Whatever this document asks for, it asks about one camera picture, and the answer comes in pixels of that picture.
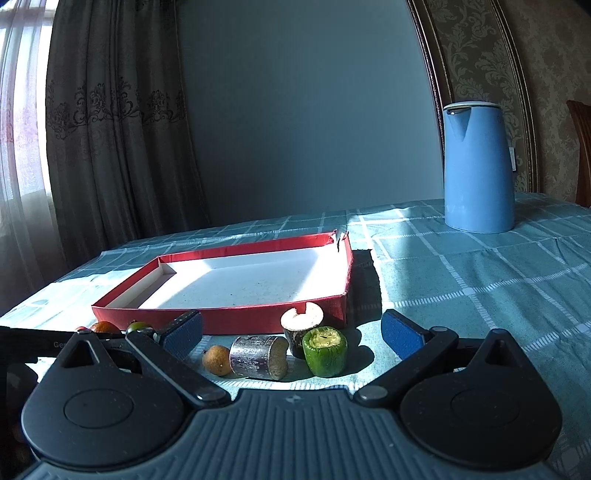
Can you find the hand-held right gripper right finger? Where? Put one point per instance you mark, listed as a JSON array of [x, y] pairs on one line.
[[400, 333]]

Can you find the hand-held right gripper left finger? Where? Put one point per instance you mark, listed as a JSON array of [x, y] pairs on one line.
[[182, 333]]

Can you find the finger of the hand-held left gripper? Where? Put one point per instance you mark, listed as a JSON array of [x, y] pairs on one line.
[[115, 344]]

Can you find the orange tangerine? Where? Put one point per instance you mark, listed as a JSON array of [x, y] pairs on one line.
[[105, 327]]

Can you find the green tomato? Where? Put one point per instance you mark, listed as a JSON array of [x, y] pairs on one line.
[[137, 327]]

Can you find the brown longan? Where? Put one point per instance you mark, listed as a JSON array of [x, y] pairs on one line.
[[217, 361]]

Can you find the dark eggplant piece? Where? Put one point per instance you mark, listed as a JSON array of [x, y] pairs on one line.
[[300, 321], [256, 357]]

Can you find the green cucumber piece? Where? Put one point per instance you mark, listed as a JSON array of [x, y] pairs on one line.
[[325, 355]]

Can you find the red cardboard box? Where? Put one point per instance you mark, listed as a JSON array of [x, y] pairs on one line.
[[258, 281]]

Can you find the blue electric kettle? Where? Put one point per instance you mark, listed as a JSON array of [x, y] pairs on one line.
[[480, 175]]

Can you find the sheer white curtain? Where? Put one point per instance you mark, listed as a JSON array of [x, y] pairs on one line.
[[21, 138]]

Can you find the grey patterned curtain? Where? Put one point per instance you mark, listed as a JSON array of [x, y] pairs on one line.
[[120, 115]]

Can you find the wooden chair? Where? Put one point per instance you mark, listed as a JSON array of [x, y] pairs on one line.
[[582, 152]]

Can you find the white wall switch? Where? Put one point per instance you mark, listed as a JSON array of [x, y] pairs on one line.
[[513, 159]]

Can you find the dark wooden wall moulding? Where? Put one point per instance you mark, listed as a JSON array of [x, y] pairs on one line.
[[461, 46]]

